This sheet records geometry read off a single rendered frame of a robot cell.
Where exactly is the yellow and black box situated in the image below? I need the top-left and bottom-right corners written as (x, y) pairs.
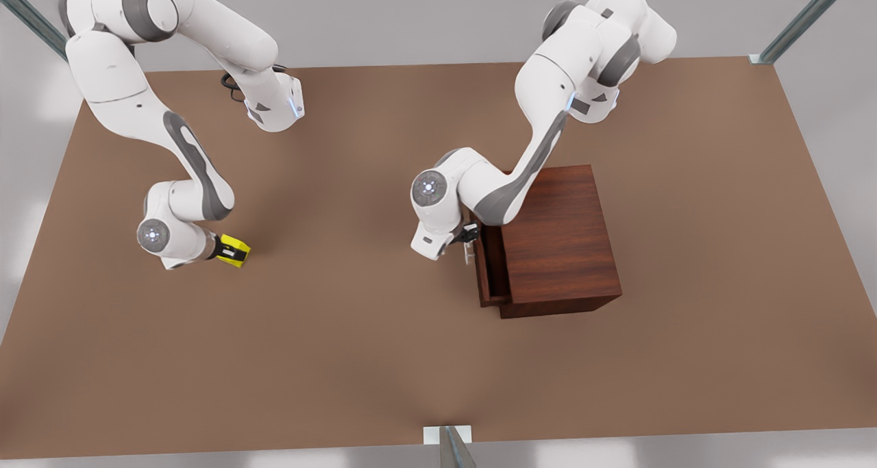
top-left (219, 234), bottom-right (251, 269)

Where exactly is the dark brown wooden drawer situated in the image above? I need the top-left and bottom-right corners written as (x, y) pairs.
top-left (474, 224), bottom-right (512, 308)

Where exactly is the dark brown wooden cabinet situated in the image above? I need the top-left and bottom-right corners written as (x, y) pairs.
top-left (474, 165), bottom-right (623, 319)

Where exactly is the black cable loop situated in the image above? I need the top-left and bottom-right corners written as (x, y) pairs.
top-left (220, 64), bottom-right (289, 103)

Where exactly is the silver frame post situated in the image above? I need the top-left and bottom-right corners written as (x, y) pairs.
top-left (748, 0), bottom-right (861, 66)
top-left (423, 425), bottom-right (478, 468)
top-left (0, 0), bottom-right (70, 62)

